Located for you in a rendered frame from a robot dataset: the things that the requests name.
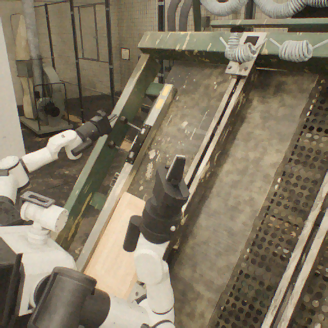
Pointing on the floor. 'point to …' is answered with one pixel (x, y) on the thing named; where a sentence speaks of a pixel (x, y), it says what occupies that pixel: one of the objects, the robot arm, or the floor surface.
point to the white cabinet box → (8, 109)
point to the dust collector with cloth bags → (39, 89)
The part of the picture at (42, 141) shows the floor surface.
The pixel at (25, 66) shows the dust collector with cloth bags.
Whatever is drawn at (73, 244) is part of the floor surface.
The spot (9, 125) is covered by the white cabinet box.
